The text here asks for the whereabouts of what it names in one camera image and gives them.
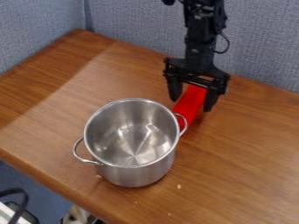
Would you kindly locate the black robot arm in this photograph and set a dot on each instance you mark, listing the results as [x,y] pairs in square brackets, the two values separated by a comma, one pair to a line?
[205,20]

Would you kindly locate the red block object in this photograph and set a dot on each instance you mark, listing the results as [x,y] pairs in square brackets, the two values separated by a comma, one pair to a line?
[190,104]

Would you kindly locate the white object under table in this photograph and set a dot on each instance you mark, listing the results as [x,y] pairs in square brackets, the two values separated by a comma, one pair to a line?
[79,216]

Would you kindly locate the stainless steel pot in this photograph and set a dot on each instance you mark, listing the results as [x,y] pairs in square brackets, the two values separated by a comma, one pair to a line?
[131,136]

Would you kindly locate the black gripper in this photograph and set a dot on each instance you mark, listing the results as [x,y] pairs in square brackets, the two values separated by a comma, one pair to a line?
[195,69]

